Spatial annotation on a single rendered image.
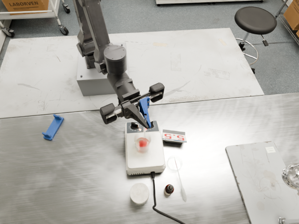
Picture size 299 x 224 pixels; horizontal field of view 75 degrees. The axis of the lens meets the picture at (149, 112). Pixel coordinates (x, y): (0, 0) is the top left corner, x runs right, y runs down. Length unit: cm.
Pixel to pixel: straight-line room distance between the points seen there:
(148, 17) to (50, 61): 202
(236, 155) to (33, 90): 88
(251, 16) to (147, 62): 122
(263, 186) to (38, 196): 76
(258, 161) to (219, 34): 72
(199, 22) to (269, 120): 218
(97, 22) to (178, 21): 237
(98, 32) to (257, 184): 71
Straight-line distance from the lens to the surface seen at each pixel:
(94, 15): 57
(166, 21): 287
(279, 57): 287
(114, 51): 53
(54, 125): 85
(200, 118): 85
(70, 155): 79
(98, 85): 84
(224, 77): 102
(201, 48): 113
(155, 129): 72
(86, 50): 75
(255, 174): 83
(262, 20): 202
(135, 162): 65
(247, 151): 84
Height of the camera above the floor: 161
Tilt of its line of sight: 59 degrees down
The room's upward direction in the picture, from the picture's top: 5 degrees clockwise
